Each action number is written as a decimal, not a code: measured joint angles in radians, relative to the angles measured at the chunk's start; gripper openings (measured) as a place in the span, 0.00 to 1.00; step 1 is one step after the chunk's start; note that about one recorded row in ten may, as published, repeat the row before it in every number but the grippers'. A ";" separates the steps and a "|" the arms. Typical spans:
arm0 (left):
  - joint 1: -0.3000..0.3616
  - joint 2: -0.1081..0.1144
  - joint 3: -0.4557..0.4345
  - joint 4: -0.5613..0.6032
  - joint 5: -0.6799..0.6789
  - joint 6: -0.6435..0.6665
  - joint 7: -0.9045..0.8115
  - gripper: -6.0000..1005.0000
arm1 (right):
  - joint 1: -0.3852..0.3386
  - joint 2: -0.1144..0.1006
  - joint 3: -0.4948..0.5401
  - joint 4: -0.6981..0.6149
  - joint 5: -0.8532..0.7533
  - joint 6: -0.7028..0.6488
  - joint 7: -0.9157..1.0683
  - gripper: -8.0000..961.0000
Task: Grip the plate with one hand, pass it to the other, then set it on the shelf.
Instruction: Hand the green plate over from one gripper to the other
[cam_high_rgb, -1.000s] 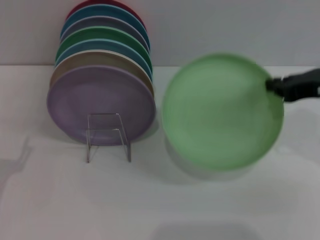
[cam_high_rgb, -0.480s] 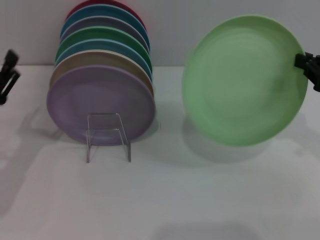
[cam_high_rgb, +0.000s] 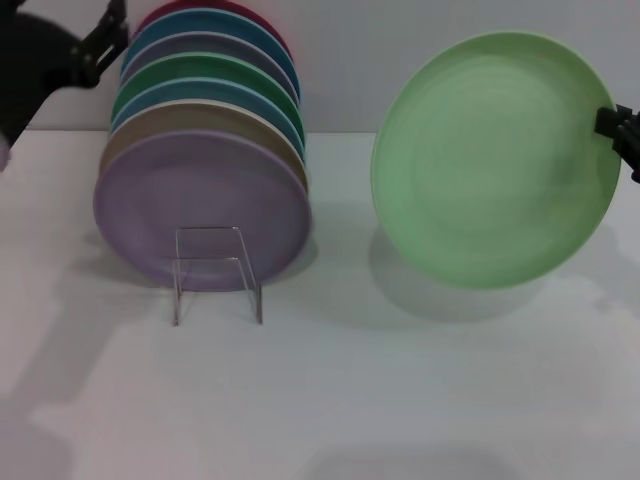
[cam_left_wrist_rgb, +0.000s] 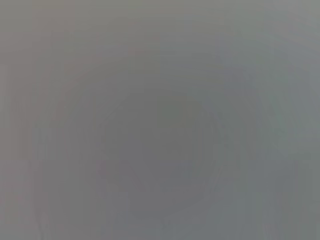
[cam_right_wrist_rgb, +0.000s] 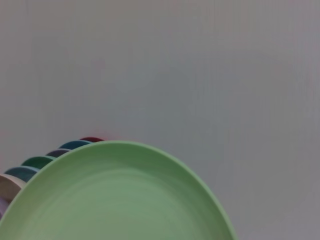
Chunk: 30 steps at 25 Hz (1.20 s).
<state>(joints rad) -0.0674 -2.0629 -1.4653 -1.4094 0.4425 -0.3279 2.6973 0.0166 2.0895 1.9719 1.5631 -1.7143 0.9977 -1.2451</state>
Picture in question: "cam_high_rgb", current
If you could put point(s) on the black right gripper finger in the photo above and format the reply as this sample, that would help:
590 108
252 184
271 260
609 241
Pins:
632 157
617 122

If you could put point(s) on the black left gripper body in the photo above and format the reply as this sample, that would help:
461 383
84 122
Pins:
35 70

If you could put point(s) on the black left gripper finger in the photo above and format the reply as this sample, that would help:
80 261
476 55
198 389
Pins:
102 67
107 25

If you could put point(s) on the light green plate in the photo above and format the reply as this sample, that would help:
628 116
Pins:
495 160

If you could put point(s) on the red plate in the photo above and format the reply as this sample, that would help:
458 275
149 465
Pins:
165 9

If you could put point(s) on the dark blue plate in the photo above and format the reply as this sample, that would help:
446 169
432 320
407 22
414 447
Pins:
200 24

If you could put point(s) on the grey plate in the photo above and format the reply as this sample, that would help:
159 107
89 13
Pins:
200 45

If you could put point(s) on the dark green plate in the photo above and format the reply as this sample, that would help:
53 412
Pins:
200 66

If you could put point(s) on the beige plate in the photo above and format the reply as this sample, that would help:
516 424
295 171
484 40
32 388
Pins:
200 116

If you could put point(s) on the light blue plate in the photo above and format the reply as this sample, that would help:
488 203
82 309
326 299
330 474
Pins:
210 89

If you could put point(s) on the purple plate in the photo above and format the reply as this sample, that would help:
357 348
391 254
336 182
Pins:
200 205

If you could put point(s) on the clear acrylic plate rack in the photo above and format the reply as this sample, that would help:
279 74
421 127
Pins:
218 270

